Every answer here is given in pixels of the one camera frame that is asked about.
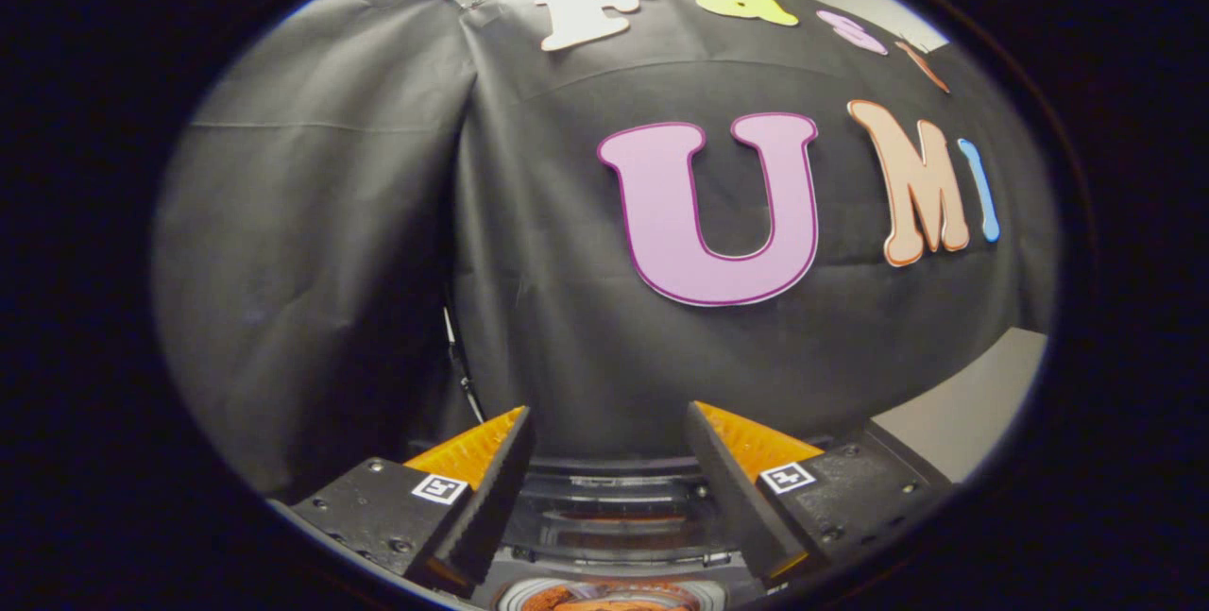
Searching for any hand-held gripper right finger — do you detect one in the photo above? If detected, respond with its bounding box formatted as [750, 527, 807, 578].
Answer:
[684, 400, 950, 588]

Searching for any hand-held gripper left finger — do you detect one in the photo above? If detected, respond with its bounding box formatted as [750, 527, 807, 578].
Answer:
[269, 406, 539, 601]

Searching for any dark grey washing machine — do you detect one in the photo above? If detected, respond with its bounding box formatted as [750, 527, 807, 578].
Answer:
[472, 422, 950, 611]

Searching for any transparent washing machine lid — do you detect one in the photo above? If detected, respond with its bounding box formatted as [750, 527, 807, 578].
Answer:
[501, 455, 752, 567]

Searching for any orange garment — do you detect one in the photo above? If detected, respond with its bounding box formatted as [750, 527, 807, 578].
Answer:
[524, 583, 700, 611]

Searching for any thin metal stand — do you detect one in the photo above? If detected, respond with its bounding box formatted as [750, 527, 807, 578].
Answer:
[442, 304, 488, 425]

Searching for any white cabinet with grey top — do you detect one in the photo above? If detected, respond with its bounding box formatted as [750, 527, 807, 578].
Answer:
[869, 328, 1049, 484]

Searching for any black backdrop cloth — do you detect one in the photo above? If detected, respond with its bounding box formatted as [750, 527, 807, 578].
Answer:
[151, 0, 1059, 499]

